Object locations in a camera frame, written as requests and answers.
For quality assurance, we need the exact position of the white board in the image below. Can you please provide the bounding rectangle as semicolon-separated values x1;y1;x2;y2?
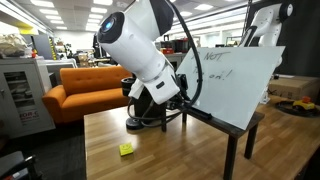
193;46;285;130

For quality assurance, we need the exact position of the black coffee maker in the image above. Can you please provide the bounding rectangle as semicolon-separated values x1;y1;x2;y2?
126;88;166;130

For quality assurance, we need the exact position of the orange sofa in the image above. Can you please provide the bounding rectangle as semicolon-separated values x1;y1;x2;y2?
42;66;131;124

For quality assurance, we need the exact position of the cardboard box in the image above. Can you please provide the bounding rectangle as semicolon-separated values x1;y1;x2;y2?
269;76;320;102

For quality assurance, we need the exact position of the grey metal cabinet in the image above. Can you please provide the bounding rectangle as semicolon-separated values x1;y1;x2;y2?
0;58;55;138

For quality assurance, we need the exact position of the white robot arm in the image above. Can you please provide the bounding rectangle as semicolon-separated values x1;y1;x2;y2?
97;0;180;105

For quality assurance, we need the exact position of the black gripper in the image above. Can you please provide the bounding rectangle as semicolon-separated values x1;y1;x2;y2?
167;74;189;110

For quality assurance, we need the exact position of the yellow smiley eraser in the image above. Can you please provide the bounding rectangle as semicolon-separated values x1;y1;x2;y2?
119;143;134;156

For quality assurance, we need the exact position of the small black stand table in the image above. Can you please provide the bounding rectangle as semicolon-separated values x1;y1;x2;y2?
157;109;264;180

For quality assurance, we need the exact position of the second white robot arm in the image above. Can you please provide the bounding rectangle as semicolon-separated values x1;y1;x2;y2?
239;3;294;47

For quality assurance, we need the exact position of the yellow emergency stop button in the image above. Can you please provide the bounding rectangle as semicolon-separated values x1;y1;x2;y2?
293;96;315;110

